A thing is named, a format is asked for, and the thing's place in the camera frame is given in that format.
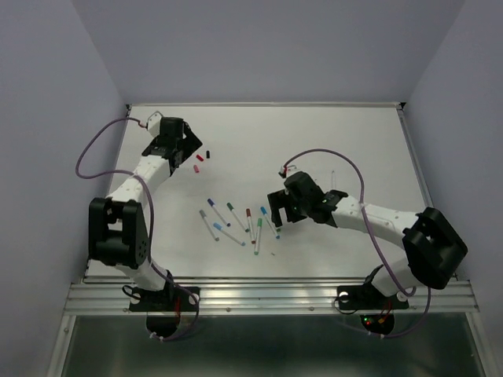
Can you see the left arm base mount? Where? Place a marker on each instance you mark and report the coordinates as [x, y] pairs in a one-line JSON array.
[[170, 314]]

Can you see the dark red cap pen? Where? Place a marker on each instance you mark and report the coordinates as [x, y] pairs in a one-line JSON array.
[[250, 225]]

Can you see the grey cap pen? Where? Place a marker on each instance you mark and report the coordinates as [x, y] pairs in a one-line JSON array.
[[208, 226]]

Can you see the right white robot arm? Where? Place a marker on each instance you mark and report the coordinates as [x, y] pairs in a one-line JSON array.
[[433, 249]]

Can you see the aluminium front rail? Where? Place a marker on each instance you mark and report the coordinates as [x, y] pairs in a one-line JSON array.
[[219, 296]]

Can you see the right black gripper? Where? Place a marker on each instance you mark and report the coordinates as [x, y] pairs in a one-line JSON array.
[[277, 200]]

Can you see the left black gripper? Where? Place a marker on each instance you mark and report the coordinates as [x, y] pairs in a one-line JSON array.
[[191, 144]]

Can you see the light blue cap pen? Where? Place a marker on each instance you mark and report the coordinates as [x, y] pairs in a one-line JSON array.
[[217, 226]]

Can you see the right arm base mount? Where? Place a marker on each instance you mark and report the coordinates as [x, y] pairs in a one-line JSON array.
[[351, 299]]

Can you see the purple cap pen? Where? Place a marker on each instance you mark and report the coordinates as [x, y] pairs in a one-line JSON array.
[[220, 215]]

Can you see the dark green cap pen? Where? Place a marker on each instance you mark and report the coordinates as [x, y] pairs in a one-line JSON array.
[[237, 217]]

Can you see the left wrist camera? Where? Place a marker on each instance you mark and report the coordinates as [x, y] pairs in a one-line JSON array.
[[153, 123]]

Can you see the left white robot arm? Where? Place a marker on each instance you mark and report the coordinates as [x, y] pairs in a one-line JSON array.
[[121, 224]]

